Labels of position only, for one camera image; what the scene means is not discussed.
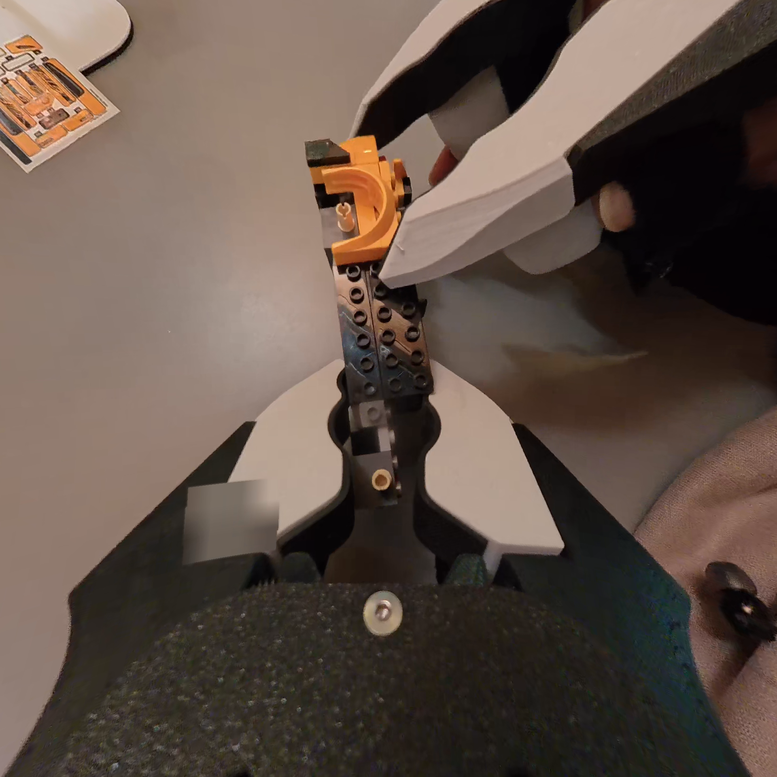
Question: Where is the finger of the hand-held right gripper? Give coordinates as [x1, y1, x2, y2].
[376, 0, 752, 290]
[348, 0, 579, 149]

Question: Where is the black drawstring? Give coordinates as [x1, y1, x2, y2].
[704, 561, 777, 644]

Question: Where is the orange lego sticker sheet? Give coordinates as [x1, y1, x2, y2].
[0, 33, 121, 174]

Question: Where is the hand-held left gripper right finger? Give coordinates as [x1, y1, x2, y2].
[416, 363, 567, 579]

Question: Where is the orange and black lego car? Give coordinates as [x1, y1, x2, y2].
[304, 136, 439, 510]

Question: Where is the person's right hand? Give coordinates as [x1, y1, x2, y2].
[428, 142, 636, 233]

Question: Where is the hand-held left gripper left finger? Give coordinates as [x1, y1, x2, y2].
[229, 358, 352, 538]

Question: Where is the white rounded board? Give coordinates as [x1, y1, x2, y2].
[0, 0, 133, 76]

